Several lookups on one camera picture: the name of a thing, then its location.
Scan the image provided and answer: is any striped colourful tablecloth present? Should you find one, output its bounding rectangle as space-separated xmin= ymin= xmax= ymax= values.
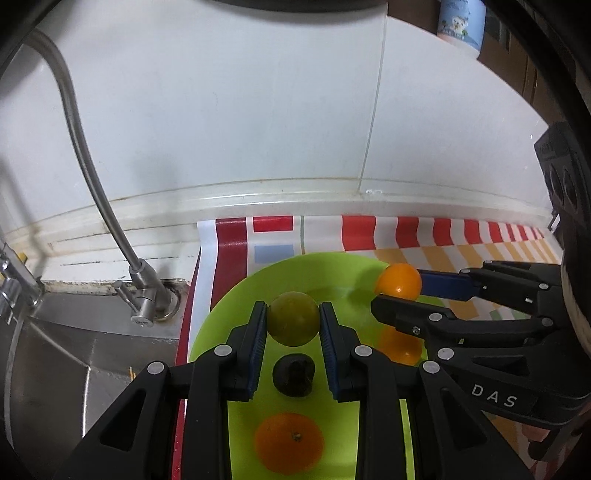
xmin=171 ymin=215 xmax=568 ymax=480

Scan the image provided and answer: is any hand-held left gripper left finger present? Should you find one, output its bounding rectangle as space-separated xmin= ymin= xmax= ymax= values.
xmin=53 ymin=301 xmax=269 ymax=480

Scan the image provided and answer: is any blue white cup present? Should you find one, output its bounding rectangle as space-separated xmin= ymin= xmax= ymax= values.
xmin=436 ymin=0 xmax=486 ymax=58

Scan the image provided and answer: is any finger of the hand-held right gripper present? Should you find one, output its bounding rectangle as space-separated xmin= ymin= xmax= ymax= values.
xmin=418 ymin=260 xmax=566 ymax=324
xmin=370 ymin=295 xmax=561 ymax=371

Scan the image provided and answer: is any large steel faucet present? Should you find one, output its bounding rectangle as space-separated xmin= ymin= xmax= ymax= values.
xmin=0 ymin=240 xmax=47 ymax=324

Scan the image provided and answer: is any large orange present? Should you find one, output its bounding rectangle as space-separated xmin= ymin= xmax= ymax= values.
xmin=254 ymin=413 xmax=325 ymax=475

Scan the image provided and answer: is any steel sink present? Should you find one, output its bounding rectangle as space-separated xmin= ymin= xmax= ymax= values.
xmin=0 ymin=291 xmax=190 ymax=467

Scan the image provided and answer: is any dark passion fruit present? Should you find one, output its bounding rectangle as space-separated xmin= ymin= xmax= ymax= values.
xmin=272 ymin=354 xmax=316 ymax=397

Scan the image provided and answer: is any green tangerine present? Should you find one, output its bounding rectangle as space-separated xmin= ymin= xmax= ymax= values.
xmin=268 ymin=292 xmax=320 ymax=347

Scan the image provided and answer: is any dark wooden window frame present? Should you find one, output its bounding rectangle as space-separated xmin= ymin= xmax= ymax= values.
xmin=478 ymin=18 xmax=566 ymax=125

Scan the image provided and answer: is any green plate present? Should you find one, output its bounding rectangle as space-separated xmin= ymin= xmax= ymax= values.
xmin=187 ymin=251 xmax=444 ymax=480

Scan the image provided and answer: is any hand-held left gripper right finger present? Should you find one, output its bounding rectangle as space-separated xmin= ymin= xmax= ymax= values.
xmin=320 ymin=302 xmax=532 ymax=480

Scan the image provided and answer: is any slim gooseneck faucet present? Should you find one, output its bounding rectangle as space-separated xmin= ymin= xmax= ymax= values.
xmin=18 ymin=30 xmax=181 ymax=326

